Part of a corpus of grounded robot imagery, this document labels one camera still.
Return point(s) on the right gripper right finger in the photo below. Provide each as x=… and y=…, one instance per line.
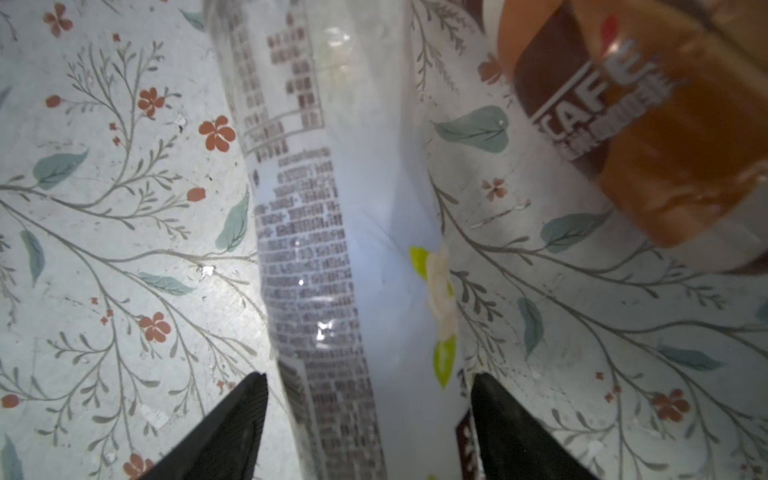
x=513, y=444

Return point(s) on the brown label bottle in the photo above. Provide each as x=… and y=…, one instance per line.
x=663, y=104

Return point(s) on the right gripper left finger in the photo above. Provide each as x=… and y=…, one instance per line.
x=225, y=445

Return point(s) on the blue white label bottle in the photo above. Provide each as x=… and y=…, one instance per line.
x=354, y=272

